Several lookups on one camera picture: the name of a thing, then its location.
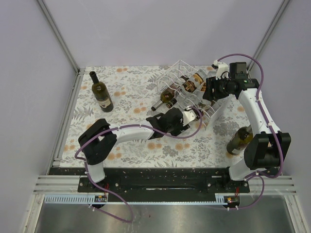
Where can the green bottle black neck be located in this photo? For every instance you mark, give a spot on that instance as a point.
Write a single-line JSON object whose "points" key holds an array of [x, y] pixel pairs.
{"points": [[101, 93]]}

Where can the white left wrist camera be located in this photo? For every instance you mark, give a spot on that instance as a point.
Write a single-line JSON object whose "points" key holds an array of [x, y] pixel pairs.
{"points": [[189, 115]]}

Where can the aluminium corner frame post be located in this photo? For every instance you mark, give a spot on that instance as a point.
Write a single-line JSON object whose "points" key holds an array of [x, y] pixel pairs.
{"points": [[55, 30]]}

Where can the right aluminium frame post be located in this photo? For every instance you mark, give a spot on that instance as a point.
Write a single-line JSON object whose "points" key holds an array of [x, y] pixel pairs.
{"points": [[271, 28]]}

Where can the clear square liquor bottle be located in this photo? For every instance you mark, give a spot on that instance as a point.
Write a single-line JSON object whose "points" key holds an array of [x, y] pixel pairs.
{"points": [[188, 91]]}

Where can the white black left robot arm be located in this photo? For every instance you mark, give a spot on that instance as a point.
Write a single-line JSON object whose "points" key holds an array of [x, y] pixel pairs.
{"points": [[101, 137]]}

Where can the clear acrylic wine rack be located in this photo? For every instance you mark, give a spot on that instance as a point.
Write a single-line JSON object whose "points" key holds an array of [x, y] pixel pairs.
{"points": [[177, 74]]}

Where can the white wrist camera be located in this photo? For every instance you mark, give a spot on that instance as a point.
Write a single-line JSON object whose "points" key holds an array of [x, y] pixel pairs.
{"points": [[189, 115], [222, 70]]}

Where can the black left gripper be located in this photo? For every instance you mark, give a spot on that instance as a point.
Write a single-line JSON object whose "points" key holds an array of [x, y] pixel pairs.
{"points": [[181, 128]]}

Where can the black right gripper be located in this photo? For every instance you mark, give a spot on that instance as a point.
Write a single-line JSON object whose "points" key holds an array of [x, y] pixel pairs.
{"points": [[211, 83]]}

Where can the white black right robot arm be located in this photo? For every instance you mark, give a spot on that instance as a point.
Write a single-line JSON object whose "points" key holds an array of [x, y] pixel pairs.
{"points": [[269, 145]]}

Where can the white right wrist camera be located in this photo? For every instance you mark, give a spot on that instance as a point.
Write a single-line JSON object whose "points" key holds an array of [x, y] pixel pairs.
{"points": [[222, 70]]}

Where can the floral patterned table mat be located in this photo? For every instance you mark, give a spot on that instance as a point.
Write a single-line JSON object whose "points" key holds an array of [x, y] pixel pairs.
{"points": [[134, 91]]}

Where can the grey slotted cable duct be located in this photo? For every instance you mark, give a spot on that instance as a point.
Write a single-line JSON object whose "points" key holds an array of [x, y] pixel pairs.
{"points": [[213, 199]]}

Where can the green bottle silver neck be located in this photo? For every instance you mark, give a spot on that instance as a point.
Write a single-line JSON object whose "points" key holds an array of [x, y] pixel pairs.
{"points": [[167, 97]]}

